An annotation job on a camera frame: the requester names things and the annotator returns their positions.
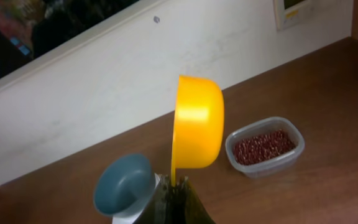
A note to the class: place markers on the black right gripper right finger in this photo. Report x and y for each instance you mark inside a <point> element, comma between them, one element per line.
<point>188,208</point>

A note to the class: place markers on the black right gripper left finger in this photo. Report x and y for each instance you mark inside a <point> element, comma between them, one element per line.
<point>158,210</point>

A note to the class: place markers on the yellow plastic measuring scoop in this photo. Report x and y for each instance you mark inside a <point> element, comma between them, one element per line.
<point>198,124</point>

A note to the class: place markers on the white digital kitchen scale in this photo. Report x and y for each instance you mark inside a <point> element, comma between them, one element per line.
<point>131,214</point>

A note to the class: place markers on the blue plastic bowl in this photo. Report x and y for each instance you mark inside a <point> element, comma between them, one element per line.
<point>126,180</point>

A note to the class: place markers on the red adzuki beans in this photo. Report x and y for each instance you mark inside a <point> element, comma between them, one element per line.
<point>262,147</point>

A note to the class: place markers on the clear plastic container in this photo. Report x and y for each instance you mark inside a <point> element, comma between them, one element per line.
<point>263,127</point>

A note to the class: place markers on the white wall control panel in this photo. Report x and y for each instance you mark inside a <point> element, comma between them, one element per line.
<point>289,13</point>

